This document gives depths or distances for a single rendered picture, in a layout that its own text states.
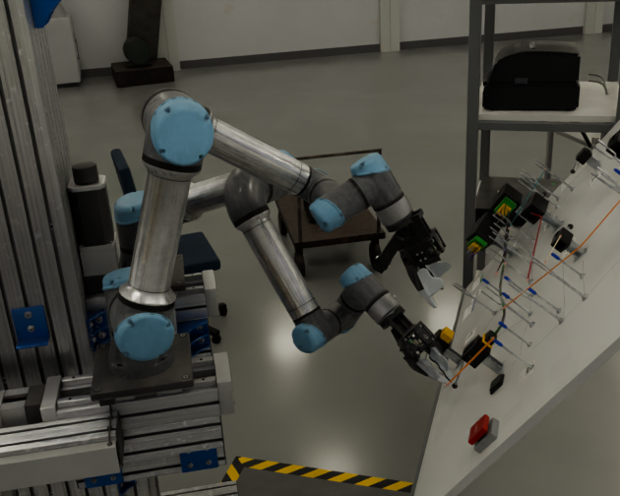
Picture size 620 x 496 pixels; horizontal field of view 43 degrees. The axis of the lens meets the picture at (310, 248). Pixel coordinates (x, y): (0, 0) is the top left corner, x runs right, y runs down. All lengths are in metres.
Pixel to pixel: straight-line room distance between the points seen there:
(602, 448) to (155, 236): 1.26
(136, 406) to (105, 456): 0.14
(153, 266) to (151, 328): 0.13
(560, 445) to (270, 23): 10.55
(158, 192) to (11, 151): 0.42
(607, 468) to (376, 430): 1.57
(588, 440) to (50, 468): 1.32
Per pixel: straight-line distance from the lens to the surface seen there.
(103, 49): 12.19
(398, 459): 3.36
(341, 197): 1.65
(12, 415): 1.91
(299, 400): 3.72
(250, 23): 12.19
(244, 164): 1.69
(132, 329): 1.59
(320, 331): 1.87
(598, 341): 1.52
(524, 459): 2.11
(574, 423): 2.25
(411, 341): 1.86
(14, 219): 1.87
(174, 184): 1.52
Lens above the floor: 2.10
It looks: 23 degrees down
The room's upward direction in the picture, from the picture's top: 3 degrees counter-clockwise
